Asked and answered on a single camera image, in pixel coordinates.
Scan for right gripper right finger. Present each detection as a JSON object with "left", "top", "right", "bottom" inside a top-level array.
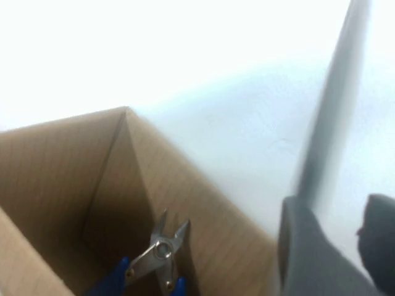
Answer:
[{"left": 356, "top": 193, "right": 395, "bottom": 294}]

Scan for brown cardboard box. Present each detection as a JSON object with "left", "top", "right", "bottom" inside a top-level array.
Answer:
[{"left": 0, "top": 105, "right": 280, "bottom": 296}]

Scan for red-handled scissors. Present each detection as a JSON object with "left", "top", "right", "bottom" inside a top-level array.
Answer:
[{"left": 291, "top": 0, "right": 372, "bottom": 212}]

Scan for blue-handled cutting pliers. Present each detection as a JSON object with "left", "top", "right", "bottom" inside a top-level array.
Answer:
[{"left": 86, "top": 208, "right": 191, "bottom": 296}]

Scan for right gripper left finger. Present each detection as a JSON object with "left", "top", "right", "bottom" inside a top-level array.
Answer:
[{"left": 277, "top": 195, "right": 382, "bottom": 296}]

